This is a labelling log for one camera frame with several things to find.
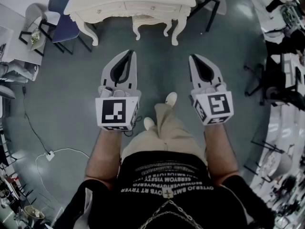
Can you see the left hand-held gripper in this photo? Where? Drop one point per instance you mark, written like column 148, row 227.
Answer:
column 113, row 111

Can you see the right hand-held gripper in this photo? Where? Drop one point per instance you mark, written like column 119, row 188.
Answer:
column 216, row 105

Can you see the person's right forearm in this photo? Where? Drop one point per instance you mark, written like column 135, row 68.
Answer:
column 221, row 156

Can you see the person's left forearm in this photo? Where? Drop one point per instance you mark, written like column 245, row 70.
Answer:
column 104, row 156

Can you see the person's right white shoe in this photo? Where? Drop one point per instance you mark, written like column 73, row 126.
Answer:
column 171, row 98

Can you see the person's white shoe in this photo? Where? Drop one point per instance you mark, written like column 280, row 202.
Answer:
column 148, row 122
column 171, row 98

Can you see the person's left white shoe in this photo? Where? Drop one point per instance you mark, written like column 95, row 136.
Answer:
column 148, row 122

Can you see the cream carved stool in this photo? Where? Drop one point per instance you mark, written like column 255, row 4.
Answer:
column 152, row 23

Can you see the person's beige trousers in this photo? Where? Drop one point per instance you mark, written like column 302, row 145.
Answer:
column 166, row 132

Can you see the dark blue chair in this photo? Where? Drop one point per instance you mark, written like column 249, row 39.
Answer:
column 64, row 30

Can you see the white flower bunch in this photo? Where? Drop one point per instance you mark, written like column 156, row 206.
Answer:
column 35, row 36

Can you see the white side table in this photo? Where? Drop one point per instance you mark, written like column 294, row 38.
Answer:
column 21, row 54

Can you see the white power strip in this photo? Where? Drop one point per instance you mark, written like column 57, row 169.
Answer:
column 50, row 156

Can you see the person's black printed shirt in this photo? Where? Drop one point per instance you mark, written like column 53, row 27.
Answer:
column 143, row 211

